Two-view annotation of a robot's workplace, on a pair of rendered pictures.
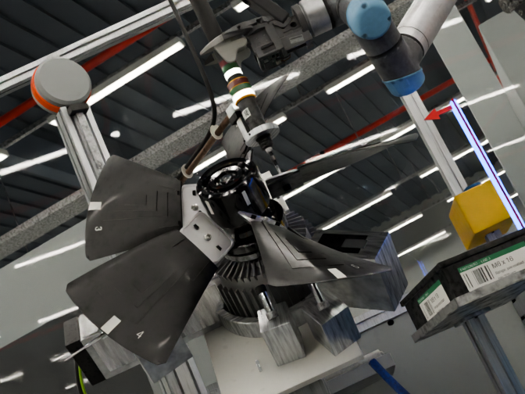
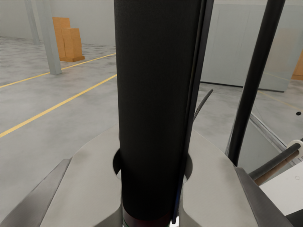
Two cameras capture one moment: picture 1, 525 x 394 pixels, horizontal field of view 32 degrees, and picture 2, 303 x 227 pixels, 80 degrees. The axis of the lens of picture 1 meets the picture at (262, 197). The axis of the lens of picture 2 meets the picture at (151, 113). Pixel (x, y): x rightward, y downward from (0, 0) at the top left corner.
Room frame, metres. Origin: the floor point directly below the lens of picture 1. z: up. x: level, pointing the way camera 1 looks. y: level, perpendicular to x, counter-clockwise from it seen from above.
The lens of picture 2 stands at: (1.64, -0.13, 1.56)
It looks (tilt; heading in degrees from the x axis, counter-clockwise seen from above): 26 degrees down; 90
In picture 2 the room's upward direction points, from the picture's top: 3 degrees clockwise
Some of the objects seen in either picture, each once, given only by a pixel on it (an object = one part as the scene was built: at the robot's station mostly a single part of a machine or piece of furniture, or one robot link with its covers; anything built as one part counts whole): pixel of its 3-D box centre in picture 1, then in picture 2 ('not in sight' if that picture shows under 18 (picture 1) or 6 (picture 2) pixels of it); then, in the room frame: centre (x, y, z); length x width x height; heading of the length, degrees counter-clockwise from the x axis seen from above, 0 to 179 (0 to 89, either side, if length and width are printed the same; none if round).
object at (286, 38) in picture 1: (277, 36); not in sight; (1.64, -0.16, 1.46); 0.12 x 0.08 x 0.09; 90
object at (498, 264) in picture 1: (472, 284); not in sight; (1.47, -0.24, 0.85); 0.22 x 0.17 x 0.07; 15
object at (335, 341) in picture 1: (330, 322); not in sight; (1.64, -0.02, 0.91); 0.12 x 0.08 x 0.12; 0
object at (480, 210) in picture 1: (483, 216); not in sight; (1.93, -0.41, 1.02); 0.16 x 0.10 x 0.11; 0
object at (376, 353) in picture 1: (353, 366); not in sight; (2.13, -0.03, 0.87); 0.15 x 0.09 x 0.02; 85
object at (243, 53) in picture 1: (230, 62); (198, 195); (1.67, -0.05, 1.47); 0.09 x 0.03 x 0.06; 80
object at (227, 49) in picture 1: (225, 50); (103, 190); (1.61, -0.05, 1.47); 0.09 x 0.03 x 0.06; 100
